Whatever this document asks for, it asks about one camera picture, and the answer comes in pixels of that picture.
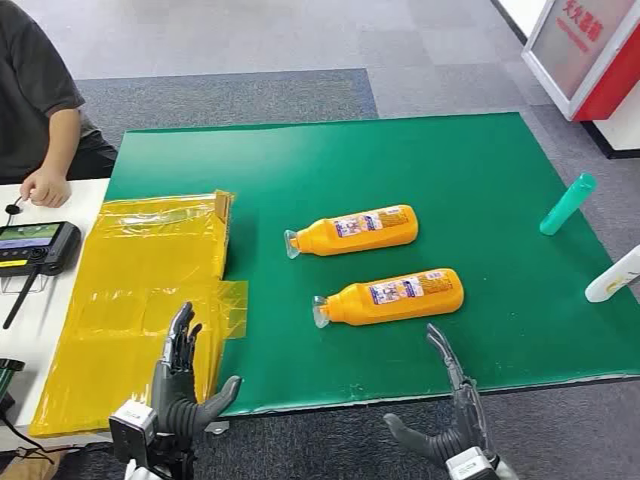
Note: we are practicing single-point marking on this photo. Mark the green table mat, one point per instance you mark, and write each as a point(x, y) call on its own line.
point(400, 159)

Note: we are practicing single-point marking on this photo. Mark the black controller antenna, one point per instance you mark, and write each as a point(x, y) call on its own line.
point(20, 298)

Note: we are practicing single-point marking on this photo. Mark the person's forearm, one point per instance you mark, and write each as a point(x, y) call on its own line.
point(63, 142)

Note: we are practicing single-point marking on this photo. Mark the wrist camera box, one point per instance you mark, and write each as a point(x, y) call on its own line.
point(470, 465)
point(132, 430)

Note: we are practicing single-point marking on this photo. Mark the yellow plastic-wrapped flat package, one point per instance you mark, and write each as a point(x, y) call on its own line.
point(125, 265)

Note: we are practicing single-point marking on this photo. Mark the orange bottle with clear cap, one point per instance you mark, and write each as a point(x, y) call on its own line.
point(400, 299)
point(360, 232)

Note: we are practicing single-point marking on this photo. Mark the person in dark shirt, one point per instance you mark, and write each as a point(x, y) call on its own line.
point(30, 79)

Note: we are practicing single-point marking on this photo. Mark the person's hand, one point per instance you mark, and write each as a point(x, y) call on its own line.
point(46, 187)

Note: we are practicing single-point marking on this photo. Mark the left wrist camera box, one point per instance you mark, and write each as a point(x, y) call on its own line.
point(132, 430)

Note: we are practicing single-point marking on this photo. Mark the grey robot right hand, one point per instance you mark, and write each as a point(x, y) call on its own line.
point(467, 417)

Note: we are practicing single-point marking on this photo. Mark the black device with green edge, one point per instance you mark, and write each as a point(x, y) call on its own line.
point(7, 378)

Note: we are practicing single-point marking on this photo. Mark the small grey metal tab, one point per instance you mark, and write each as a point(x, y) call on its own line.
point(217, 428)

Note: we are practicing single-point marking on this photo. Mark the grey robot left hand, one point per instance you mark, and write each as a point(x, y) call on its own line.
point(172, 391)

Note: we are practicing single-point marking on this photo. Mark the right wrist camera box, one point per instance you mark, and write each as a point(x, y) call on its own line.
point(470, 465)

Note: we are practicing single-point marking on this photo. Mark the red and white sign stand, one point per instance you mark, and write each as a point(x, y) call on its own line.
point(575, 46)

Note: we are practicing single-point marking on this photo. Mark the teal plastic bottle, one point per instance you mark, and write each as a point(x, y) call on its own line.
point(567, 205)

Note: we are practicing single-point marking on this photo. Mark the white plastic bottle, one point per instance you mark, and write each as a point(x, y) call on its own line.
point(612, 278)

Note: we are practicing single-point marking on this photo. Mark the black handheld controller with screen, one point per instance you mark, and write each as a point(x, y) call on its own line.
point(45, 245)

